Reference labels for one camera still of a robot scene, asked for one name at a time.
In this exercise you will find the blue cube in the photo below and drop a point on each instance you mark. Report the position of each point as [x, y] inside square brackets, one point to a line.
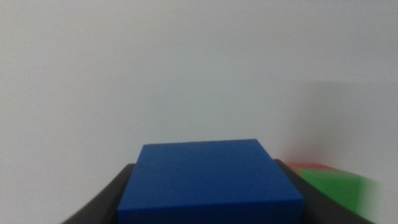
[208, 180]

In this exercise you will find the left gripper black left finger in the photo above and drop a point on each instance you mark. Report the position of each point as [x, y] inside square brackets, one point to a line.
[105, 205]

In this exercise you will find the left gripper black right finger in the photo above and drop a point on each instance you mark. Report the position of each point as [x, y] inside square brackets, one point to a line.
[320, 208]

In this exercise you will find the red cube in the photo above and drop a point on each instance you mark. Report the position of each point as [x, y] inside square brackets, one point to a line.
[308, 166]

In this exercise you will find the green cube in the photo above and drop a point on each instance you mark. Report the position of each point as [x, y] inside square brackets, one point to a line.
[339, 186]

